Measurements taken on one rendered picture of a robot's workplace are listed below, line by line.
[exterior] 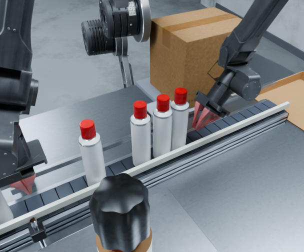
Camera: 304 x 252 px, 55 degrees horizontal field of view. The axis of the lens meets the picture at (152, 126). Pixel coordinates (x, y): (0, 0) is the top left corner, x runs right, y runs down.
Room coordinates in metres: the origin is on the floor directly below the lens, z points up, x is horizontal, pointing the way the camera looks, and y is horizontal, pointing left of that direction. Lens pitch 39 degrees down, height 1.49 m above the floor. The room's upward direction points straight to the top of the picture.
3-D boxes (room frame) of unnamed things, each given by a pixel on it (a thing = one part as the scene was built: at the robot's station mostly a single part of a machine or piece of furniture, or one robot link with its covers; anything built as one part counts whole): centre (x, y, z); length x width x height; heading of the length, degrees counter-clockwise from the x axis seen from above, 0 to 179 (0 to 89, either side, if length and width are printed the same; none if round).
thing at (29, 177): (0.37, 0.26, 1.05); 0.07 x 0.07 x 0.09; 30
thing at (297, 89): (0.96, -0.60, 0.85); 0.30 x 0.26 x 0.04; 121
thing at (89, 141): (0.51, 0.15, 0.98); 0.05 x 0.05 x 0.20
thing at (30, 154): (0.38, 0.25, 1.13); 0.10 x 0.07 x 0.07; 120
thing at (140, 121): (0.58, 0.03, 0.98); 0.05 x 0.05 x 0.20
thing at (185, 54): (1.05, -0.18, 0.99); 0.30 x 0.24 x 0.27; 119
